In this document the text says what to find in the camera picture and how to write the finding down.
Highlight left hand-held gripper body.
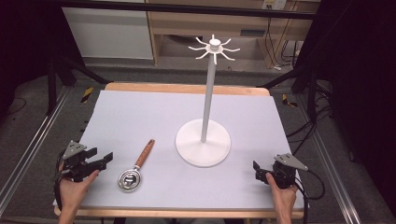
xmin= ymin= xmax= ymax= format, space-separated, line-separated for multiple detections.
xmin=61 ymin=140 xmax=101 ymax=183

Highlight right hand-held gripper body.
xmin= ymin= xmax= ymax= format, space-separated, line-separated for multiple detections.
xmin=267 ymin=153 xmax=309 ymax=190

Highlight metal strainer with wooden handle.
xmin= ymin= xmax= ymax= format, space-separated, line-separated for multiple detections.
xmin=117 ymin=138 xmax=156 ymax=193

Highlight white hook rack stand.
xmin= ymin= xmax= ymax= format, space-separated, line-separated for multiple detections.
xmin=175 ymin=34 xmax=241 ymax=168

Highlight person's right hand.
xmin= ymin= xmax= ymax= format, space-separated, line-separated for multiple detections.
xmin=265 ymin=172 xmax=299 ymax=217

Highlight person's left hand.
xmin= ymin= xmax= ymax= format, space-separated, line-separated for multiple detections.
xmin=58 ymin=163 xmax=101 ymax=211

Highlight yellow black floor tape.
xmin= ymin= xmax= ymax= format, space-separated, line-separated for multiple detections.
xmin=80 ymin=86 xmax=94 ymax=104
xmin=281 ymin=92 xmax=299 ymax=108

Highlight white table mat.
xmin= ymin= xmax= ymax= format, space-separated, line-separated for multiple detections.
xmin=51 ymin=90 xmax=310 ymax=210

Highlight black metal stand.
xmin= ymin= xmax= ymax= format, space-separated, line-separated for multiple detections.
xmin=256 ymin=62 xmax=332 ymax=123
xmin=46 ymin=54 xmax=111 ymax=117

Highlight wooden table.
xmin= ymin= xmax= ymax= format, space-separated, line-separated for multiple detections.
xmin=53 ymin=81 xmax=305 ymax=219

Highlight black curtain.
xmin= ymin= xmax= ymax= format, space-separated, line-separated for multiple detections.
xmin=293 ymin=0 xmax=396 ymax=216

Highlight white cabinet panel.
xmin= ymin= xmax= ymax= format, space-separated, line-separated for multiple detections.
xmin=61 ymin=7 xmax=154 ymax=61

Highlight white power strip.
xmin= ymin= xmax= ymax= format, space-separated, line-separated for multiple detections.
xmin=261 ymin=0 xmax=288 ymax=10

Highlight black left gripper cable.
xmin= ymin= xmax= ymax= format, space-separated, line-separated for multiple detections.
xmin=52 ymin=151 xmax=65 ymax=213

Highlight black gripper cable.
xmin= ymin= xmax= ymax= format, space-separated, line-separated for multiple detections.
xmin=52 ymin=151 xmax=65 ymax=213
xmin=293 ymin=169 xmax=327 ymax=224

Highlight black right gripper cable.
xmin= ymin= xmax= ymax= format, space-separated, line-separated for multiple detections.
xmin=293 ymin=169 xmax=327 ymax=224

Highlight aluminium floor rail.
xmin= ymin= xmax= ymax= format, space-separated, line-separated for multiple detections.
xmin=0 ymin=86 xmax=72 ymax=217
xmin=295 ymin=92 xmax=363 ymax=224

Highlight black floor cables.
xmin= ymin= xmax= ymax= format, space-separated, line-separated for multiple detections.
xmin=285 ymin=104 xmax=334 ymax=157

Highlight black cables under desk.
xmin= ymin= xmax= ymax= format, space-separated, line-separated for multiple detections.
xmin=263 ymin=17 xmax=302 ymax=71

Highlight black horizontal frame bar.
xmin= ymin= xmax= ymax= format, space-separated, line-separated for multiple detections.
xmin=57 ymin=0 xmax=316 ymax=21

